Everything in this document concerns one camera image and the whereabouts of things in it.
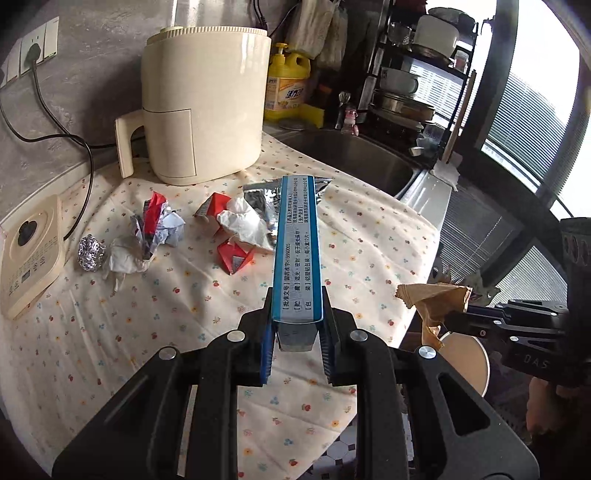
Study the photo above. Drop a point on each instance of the white round bin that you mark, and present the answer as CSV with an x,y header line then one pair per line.
x,y
466,364

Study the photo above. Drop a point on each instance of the white bowl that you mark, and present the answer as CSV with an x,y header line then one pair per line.
x,y
399,81

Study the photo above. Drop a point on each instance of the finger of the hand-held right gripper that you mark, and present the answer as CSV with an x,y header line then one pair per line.
x,y
485,330
521,310

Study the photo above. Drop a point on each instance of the person's right hand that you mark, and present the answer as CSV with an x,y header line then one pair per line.
x,y
547,406

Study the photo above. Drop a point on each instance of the yellow detergent bottle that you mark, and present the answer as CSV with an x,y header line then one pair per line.
x,y
286,87

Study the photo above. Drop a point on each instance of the cream countertop appliance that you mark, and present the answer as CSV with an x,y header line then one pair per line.
x,y
32,258

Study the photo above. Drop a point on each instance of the silver foil packet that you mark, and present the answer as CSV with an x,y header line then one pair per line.
x,y
261,196

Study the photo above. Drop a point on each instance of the metal pan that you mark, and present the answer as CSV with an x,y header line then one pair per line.
x,y
404,105

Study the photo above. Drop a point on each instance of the crumpled white paper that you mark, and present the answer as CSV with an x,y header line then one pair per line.
x,y
124,258

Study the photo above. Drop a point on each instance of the crumpled red silver wrapper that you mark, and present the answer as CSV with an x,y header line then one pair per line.
x,y
159,221

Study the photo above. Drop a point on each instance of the floral tablecloth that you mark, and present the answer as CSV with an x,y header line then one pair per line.
x,y
138,346

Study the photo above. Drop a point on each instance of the wooden cutting board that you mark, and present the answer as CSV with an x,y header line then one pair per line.
x,y
457,120

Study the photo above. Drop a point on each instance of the white pot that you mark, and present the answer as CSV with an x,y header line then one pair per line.
x,y
436,34

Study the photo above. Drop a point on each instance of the blue medicine box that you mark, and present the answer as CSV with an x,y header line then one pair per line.
x,y
298,249

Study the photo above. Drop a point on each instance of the yellow sponge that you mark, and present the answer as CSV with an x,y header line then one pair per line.
x,y
314,115

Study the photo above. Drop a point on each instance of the white wall socket panel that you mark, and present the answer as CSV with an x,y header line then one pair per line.
x,y
39,44

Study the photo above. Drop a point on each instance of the steel sink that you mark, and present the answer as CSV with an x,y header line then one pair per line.
x,y
351,157

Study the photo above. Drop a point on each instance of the brown paper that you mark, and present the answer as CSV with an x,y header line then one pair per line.
x,y
434,297

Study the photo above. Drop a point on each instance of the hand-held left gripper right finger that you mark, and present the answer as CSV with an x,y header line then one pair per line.
x,y
327,346

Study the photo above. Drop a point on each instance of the small torn red carton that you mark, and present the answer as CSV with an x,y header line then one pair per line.
x,y
211,207

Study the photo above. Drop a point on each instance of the cream air fryer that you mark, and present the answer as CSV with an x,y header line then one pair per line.
x,y
203,101

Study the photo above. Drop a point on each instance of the small pink bottle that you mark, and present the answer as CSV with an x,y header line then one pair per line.
x,y
349,120

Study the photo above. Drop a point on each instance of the black dish rack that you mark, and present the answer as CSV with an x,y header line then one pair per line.
x,y
464,69

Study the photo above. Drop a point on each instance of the foil ball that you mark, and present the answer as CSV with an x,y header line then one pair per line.
x,y
91,253

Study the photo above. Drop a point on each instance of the window blinds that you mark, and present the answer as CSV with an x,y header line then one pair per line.
x,y
521,115

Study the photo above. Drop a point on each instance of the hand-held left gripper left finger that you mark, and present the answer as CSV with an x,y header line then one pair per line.
x,y
265,344

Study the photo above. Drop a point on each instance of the hanging cloth bags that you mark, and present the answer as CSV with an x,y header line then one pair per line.
x,y
318,27

